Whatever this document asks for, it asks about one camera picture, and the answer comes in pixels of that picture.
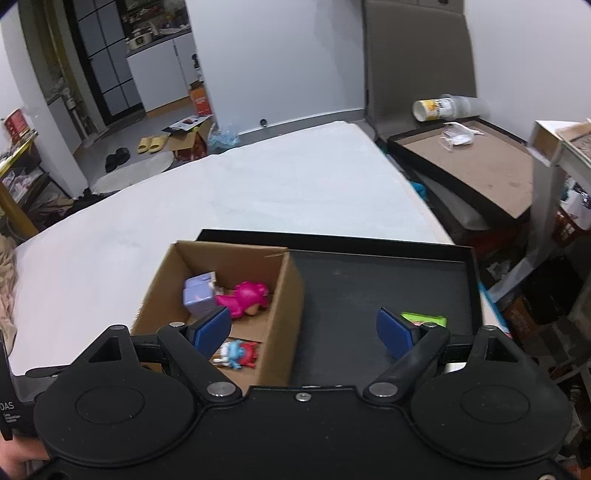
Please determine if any purple toy block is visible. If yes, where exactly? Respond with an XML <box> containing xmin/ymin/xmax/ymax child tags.
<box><xmin>183</xmin><ymin>272</ymin><xmax>220</xmax><ymax>319</ymax></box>

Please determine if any white floor rug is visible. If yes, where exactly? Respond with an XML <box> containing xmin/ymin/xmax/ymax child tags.
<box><xmin>90</xmin><ymin>152</ymin><xmax>174</xmax><ymax>195</ymax></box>

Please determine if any person's left hand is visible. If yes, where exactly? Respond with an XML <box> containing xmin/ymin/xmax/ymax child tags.
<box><xmin>0</xmin><ymin>438</ymin><xmax>51</xmax><ymax>480</ymax></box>

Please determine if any yellow metal shelf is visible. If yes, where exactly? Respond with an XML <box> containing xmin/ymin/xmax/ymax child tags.
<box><xmin>0</xmin><ymin>130</ymin><xmax>51</xmax><ymax>243</ymax></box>

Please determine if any blue and red toy figure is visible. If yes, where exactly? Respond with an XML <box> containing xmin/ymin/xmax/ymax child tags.
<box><xmin>212</xmin><ymin>339</ymin><xmax>259</xmax><ymax>370</ymax></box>

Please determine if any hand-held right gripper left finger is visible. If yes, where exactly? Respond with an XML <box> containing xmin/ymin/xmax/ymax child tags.
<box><xmin>85</xmin><ymin>307</ymin><xmax>243</xmax><ymax>402</ymax></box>

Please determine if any pink toy figure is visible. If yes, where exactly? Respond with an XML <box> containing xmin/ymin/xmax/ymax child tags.
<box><xmin>215</xmin><ymin>281</ymin><xmax>271</xmax><ymax>319</ymax></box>

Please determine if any black tray with brown board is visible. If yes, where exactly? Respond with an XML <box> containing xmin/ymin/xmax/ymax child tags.
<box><xmin>387</xmin><ymin>117</ymin><xmax>536</xmax><ymax>222</ymax></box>

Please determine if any brown cardboard box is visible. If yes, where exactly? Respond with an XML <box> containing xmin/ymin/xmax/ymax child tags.
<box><xmin>130</xmin><ymin>240</ymin><xmax>305</xmax><ymax>388</ymax></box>

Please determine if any black framed glass door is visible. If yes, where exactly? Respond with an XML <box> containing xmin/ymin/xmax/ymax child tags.
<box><xmin>69</xmin><ymin>0</ymin><xmax>144</xmax><ymax>125</ymax></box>

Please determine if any orange box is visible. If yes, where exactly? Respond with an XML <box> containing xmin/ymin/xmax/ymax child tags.
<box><xmin>188</xmin><ymin>80</ymin><xmax>214</xmax><ymax>116</ymax></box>

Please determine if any green toy cube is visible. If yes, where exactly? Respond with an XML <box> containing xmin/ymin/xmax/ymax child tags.
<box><xmin>401</xmin><ymin>312</ymin><xmax>448</xmax><ymax>329</ymax></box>

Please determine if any red box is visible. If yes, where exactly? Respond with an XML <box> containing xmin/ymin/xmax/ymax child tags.
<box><xmin>4</xmin><ymin>110</ymin><xmax>27</xmax><ymax>140</ymax></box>

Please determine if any open cardboard box with flaps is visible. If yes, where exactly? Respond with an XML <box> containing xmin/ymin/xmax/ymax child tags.
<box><xmin>161</xmin><ymin>115</ymin><xmax>215</xmax><ymax>162</ymax></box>

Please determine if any beige plush cloth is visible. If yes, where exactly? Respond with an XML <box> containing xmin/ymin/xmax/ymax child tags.
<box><xmin>0</xmin><ymin>235</ymin><xmax>19</xmax><ymax>342</ymax></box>

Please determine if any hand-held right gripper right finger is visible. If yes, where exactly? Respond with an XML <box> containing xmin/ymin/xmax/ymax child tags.
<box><xmin>364</xmin><ymin>308</ymin><xmax>515</xmax><ymax>402</ymax></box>

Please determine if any white kitchen cabinet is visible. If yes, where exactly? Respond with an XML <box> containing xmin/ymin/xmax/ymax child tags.
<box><xmin>127</xmin><ymin>32</ymin><xmax>204</xmax><ymax>112</ymax></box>

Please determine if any grey chair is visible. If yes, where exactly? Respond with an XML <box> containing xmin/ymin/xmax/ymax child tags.
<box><xmin>362</xmin><ymin>0</ymin><xmax>476</xmax><ymax>139</ymax></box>

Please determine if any crumpled clear plastic wrapper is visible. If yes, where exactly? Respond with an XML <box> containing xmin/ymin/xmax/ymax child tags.
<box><xmin>438</xmin><ymin>122</ymin><xmax>483</xmax><ymax>151</ymax></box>

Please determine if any blue plastic bag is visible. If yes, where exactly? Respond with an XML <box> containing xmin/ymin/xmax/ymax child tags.
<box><xmin>208</xmin><ymin>127</ymin><xmax>241</xmax><ymax>151</ymax></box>

